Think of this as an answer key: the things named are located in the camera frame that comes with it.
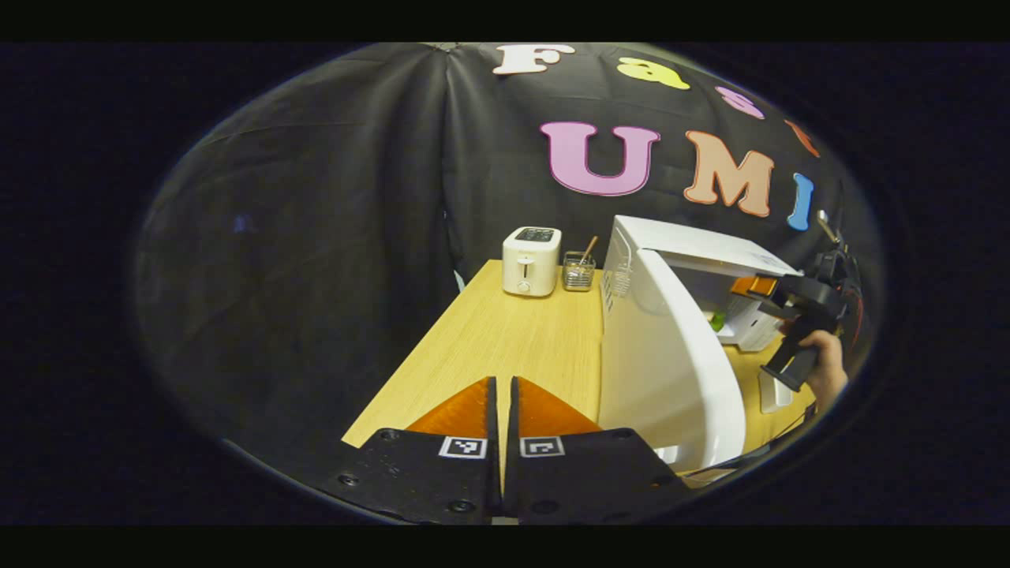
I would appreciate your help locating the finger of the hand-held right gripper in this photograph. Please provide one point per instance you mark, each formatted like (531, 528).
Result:
(750, 285)

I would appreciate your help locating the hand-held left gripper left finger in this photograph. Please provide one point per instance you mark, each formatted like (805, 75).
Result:
(426, 481)

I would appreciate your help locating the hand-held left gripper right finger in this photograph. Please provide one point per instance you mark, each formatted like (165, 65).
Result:
(584, 481)

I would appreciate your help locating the sandwich with lettuce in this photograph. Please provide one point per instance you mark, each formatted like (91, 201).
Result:
(716, 320)

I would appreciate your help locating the white microwave oven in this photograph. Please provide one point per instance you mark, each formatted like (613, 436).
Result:
(663, 379)

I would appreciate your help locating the wooden stick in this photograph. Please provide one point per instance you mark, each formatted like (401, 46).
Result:
(589, 249)

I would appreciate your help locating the clear glass utensil holder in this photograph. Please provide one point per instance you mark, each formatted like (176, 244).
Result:
(578, 274)

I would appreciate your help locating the white toaster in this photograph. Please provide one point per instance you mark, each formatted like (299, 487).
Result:
(530, 264)

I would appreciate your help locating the black backdrop cloth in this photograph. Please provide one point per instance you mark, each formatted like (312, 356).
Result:
(316, 237)

